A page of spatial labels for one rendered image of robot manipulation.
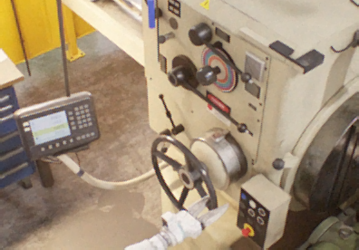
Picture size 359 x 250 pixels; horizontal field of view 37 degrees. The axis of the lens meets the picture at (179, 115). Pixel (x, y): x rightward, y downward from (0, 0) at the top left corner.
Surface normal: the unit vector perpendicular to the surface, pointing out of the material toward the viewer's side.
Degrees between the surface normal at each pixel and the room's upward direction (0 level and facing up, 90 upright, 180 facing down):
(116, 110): 0
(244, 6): 0
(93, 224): 0
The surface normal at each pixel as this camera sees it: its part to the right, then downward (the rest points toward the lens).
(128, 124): 0.00, -0.73
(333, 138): -0.53, -0.24
